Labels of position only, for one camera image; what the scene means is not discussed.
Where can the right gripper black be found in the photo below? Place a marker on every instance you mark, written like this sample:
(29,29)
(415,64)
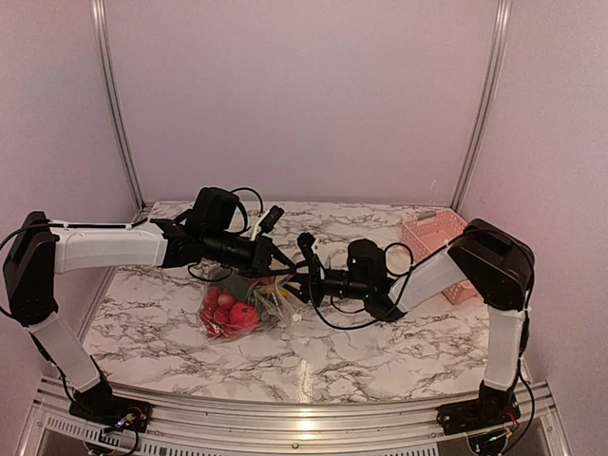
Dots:
(313,290)

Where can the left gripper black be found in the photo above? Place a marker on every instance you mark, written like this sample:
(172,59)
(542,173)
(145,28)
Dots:
(258,264)

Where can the clear zip top bag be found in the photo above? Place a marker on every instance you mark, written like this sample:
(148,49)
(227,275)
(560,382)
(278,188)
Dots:
(275,311)

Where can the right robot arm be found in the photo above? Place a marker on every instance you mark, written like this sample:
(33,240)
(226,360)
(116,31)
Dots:
(499,268)

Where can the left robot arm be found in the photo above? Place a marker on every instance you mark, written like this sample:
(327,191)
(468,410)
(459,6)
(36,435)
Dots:
(43,248)

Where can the green fake pepper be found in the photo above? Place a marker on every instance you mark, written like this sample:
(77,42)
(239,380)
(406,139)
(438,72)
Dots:
(243,289)

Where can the red fake tomato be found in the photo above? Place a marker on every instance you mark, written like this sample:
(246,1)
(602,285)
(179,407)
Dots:
(243,316)

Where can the pink plastic basket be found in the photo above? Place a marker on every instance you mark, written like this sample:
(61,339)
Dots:
(429,231)

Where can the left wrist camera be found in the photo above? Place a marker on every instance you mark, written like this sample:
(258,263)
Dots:
(266,222)

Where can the aluminium front rail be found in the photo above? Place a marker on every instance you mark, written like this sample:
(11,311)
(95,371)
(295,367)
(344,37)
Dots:
(190,425)

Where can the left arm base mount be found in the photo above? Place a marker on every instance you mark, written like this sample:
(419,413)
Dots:
(111,411)

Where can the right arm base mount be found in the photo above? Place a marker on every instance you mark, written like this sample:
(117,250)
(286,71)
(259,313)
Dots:
(474,415)

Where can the left aluminium frame post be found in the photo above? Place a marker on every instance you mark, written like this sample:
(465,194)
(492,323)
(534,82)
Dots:
(101,31)

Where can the aluminium frame post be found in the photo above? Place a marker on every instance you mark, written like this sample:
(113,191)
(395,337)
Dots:
(101,31)
(491,80)

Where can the right aluminium frame post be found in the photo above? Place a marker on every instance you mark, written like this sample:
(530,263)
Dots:
(491,80)

